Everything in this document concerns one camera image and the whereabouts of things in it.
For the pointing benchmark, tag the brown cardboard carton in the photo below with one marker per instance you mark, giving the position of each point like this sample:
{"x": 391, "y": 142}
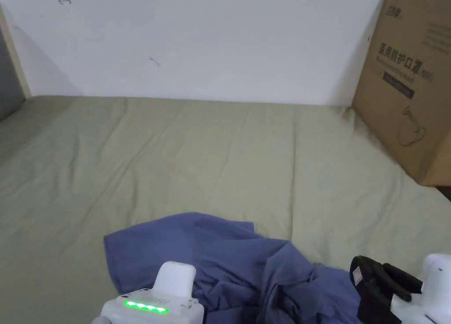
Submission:
{"x": 405, "y": 91}

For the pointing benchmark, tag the dark blue shirt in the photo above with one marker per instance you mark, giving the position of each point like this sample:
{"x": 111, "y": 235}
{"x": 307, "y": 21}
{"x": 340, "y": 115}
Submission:
{"x": 229, "y": 246}

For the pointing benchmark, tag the bed with pale green sheet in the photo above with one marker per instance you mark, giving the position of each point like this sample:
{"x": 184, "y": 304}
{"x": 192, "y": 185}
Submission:
{"x": 176, "y": 154}

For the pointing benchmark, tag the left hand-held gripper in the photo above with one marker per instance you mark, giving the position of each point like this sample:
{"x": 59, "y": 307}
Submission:
{"x": 174, "y": 281}

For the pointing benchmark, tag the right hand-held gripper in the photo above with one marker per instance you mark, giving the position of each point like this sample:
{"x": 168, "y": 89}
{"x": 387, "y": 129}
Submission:
{"x": 435, "y": 295}

